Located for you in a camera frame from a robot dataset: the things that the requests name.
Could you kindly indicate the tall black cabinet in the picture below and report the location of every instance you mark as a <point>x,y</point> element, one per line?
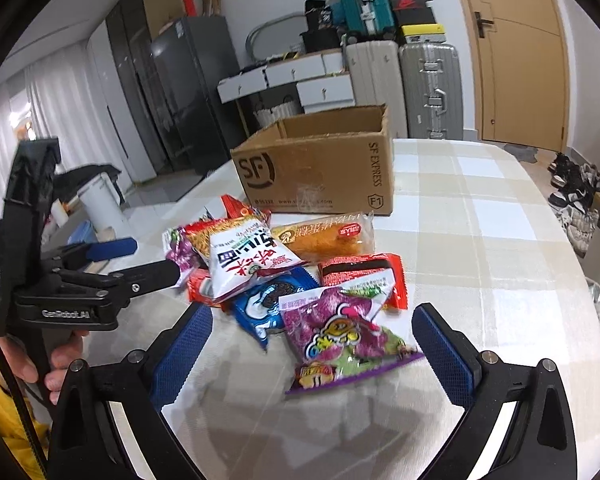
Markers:
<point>130,60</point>

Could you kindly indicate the red white snack packet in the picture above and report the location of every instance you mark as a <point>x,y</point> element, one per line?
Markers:
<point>200,287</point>

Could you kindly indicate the beige checked tablecloth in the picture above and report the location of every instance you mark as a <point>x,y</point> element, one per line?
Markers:
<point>480,260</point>

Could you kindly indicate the red logo shoe box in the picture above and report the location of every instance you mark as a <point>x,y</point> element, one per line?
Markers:
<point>412,10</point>

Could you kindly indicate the black printed box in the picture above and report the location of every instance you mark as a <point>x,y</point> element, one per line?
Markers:
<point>322,17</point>

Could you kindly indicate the person's left forearm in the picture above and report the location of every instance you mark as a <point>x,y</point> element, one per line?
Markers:
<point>10,425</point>

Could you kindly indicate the dark refrigerator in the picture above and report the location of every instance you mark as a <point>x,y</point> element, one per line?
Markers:
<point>195,85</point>

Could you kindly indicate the brown paper bag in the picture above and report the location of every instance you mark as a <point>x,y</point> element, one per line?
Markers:
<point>212,0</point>

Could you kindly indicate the brown cardboard box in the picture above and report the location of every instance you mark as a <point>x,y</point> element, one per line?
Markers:
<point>310,170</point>

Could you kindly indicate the silver suitcase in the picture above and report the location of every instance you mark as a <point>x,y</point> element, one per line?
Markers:
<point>430,90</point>

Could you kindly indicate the wooden door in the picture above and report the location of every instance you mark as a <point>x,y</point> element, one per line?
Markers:
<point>520,60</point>

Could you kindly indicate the beige suitcase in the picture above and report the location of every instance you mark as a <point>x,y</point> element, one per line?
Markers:
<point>375,85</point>

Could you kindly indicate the blue plastic container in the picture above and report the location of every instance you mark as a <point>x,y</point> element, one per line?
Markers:
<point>83,235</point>

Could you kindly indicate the white curtains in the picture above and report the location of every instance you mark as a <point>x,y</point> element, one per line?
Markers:
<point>55,125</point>

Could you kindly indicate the large purple snack packet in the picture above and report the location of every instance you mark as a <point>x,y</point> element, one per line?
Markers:
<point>340,340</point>

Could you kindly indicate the tall cardboard carton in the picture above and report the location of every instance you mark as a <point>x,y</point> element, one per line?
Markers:
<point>162,5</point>

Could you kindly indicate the orange bread packet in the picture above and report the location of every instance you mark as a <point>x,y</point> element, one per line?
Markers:
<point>325,242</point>

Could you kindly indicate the blue cookie packet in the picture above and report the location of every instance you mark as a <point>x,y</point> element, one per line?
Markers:
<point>260,305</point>

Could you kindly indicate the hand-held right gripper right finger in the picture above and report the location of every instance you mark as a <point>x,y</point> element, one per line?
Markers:
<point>445,355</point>

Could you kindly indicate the red black-striped snack packet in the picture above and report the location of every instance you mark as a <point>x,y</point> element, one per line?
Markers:
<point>360,272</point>

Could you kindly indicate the woven laundry basket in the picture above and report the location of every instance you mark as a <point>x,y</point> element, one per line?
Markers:
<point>280,112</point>

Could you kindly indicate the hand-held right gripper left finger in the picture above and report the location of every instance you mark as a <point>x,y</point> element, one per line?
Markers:
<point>180,355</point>

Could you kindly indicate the person's left hand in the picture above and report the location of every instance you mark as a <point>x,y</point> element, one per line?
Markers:
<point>62,355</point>

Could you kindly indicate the black plastic bag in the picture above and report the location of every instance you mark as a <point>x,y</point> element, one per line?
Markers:
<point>90,177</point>

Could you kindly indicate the white desk with drawers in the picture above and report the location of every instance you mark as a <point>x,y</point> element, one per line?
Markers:
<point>290,72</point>

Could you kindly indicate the yellow shoe box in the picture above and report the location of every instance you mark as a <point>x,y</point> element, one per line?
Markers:
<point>420,34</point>

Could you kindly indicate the arched silver mirror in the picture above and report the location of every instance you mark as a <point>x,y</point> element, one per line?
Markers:
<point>260,30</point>

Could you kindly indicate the red paper item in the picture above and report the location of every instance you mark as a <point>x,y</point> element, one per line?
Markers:
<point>189,5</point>

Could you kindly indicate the pile of shoes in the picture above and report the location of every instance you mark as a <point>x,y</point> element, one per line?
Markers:
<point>575,200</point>

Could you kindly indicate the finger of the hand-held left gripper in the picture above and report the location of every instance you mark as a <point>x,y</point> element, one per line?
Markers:
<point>115,248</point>
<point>145,280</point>

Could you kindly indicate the white trash can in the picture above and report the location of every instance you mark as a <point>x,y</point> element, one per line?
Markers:
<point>102,205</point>

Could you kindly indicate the white noodle snack packet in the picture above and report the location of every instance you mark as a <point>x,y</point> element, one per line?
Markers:
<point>240,260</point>

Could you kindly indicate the small purple snack packet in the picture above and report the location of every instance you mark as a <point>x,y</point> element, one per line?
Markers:
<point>180,252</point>

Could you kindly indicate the grey floor cloth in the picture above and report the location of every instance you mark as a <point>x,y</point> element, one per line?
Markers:
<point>522,151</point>

